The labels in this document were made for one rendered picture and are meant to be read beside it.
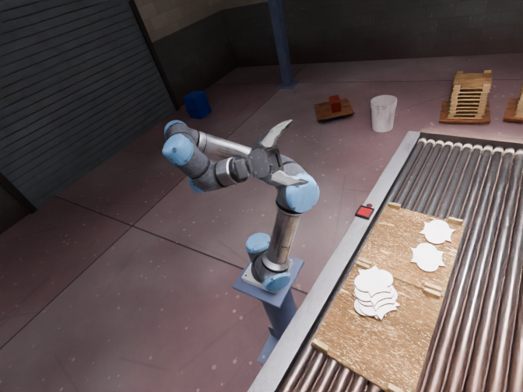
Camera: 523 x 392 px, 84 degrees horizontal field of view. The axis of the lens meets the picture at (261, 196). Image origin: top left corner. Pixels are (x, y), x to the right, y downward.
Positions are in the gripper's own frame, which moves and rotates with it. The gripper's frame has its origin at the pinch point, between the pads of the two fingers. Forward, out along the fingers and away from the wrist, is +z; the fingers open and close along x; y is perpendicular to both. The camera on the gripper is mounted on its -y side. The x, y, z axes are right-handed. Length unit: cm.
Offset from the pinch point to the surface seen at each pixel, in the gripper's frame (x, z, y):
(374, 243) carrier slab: 49, -5, 73
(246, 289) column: 55, -62, 43
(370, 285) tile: 57, -5, 47
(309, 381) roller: 77, -25, 18
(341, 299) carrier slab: 61, -17, 45
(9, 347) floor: 91, -310, 19
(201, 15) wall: -341, -323, 469
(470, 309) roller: 71, 26, 56
